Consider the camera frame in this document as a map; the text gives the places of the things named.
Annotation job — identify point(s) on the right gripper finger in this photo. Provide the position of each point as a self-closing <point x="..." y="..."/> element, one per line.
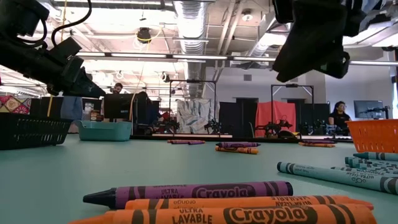
<point x="298" y="59"/>

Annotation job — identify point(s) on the black round ceiling lamp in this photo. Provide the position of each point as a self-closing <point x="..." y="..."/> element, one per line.
<point x="164" y="77"/>

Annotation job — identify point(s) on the white leaf-patterned cloth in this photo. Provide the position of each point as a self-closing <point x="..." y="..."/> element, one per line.
<point x="199" y="112"/>

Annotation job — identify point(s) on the orange hanging cloth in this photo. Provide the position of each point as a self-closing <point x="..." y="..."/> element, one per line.
<point x="265" y="112"/>

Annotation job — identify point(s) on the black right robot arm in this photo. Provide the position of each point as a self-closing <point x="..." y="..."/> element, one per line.
<point x="354" y="21"/>

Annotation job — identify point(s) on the silver round ceiling duct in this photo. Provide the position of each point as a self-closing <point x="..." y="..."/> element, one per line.
<point x="190" y="25"/>
<point x="264" y="43"/>

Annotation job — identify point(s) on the person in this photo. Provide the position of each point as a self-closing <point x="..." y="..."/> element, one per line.
<point x="144" y="107"/>
<point x="117" y="88"/>
<point x="71" y="107"/>
<point x="339" y="115"/>

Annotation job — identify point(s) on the teal table mat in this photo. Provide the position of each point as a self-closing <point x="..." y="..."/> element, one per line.
<point x="93" y="174"/>

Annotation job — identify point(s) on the purple crayon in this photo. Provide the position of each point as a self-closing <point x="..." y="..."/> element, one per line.
<point x="180" y="141"/>
<point x="196" y="142"/>
<point x="186" y="193"/>
<point x="320" y="141"/>
<point x="237" y="145"/>

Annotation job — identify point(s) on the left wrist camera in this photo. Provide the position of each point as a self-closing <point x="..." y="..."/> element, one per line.
<point x="66" y="48"/>

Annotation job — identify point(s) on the white tube light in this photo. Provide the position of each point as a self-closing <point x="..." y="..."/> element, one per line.
<point x="138" y="55"/>
<point x="373" y="63"/>
<point x="202" y="57"/>
<point x="255" y="58"/>
<point x="93" y="54"/>

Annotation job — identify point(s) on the black plastic basket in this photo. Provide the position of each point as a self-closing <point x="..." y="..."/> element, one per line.
<point x="31" y="130"/>

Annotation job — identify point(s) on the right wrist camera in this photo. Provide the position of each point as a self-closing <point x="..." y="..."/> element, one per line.
<point x="337" y="67"/>

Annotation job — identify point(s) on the black metal frame stand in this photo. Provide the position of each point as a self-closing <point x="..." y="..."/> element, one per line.
<point x="292" y="85"/>
<point x="192" y="81"/>

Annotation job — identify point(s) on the teal plastic basket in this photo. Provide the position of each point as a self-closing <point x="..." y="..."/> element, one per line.
<point x="104" y="132"/>

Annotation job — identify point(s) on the black partition panel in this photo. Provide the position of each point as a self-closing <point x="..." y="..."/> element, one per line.
<point x="314" y="113"/>
<point x="40" y="107"/>
<point x="236" y="115"/>

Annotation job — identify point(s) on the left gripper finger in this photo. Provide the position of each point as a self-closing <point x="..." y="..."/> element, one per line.
<point x="81" y="87"/>

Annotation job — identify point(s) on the orange plastic basket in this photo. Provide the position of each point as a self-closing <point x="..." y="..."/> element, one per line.
<point x="373" y="135"/>

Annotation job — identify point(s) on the colourful patterned quilt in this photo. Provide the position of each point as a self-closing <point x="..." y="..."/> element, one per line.
<point x="14" y="104"/>

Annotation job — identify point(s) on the grey wall vent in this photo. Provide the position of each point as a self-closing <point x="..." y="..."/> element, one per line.
<point x="247" y="77"/>

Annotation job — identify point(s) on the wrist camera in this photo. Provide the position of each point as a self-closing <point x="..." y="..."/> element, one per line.
<point x="337" y="67"/>
<point x="66" y="48"/>

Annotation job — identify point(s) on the dark wall screen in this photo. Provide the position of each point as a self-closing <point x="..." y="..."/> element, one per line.
<point x="363" y="107"/>

